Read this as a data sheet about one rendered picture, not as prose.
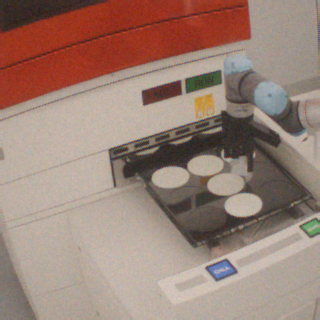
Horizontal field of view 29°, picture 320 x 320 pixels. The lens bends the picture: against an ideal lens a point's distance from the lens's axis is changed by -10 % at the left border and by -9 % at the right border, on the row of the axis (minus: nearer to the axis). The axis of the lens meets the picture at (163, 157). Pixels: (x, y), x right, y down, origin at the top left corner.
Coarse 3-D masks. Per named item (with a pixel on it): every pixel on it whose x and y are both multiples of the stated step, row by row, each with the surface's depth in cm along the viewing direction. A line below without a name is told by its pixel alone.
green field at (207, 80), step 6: (216, 72) 185; (192, 78) 183; (198, 78) 184; (204, 78) 184; (210, 78) 185; (216, 78) 186; (192, 84) 184; (198, 84) 185; (204, 84) 186; (210, 84) 186; (216, 84) 187; (192, 90) 185
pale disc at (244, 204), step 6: (234, 198) 172; (240, 198) 171; (246, 198) 171; (252, 198) 171; (258, 198) 170; (228, 204) 170; (234, 204) 169; (240, 204) 169; (246, 204) 169; (252, 204) 169; (258, 204) 168; (228, 210) 168; (234, 210) 167; (240, 210) 167; (246, 210) 167; (252, 210) 166; (258, 210) 166; (240, 216) 165
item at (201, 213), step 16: (224, 160) 187; (256, 160) 185; (144, 176) 184; (192, 176) 182; (208, 176) 181; (240, 176) 180; (256, 176) 179; (272, 176) 178; (160, 192) 177; (176, 192) 176; (192, 192) 176; (208, 192) 175; (240, 192) 173; (256, 192) 173; (272, 192) 172; (288, 192) 171; (304, 192) 170; (176, 208) 170; (192, 208) 170; (208, 208) 169; (224, 208) 168; (272, 208) 166; (192, 224) 164; (208, 224) 164; (224, 224) 163
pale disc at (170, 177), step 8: (168, 168) 186; (176, 168) 186; (152, 176) 183; (160, 176) 183; (168, 176) 183; (176, 176) 182; (184, 176) 182; (160, 184) 180; (168, 184) 180; (176, 184) 179
